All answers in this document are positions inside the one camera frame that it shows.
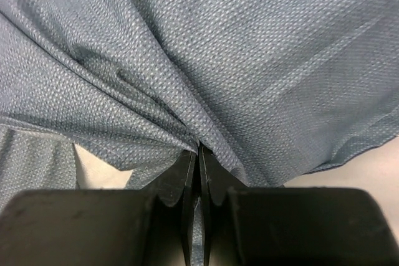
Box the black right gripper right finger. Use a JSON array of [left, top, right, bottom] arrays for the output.
[[198, 146, 398, 265]]

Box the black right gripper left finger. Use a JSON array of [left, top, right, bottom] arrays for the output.
[[1, 151, 196, 265]]

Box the blue plaid pillowcase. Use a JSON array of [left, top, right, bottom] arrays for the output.
[[1, 0, 398, 265]]

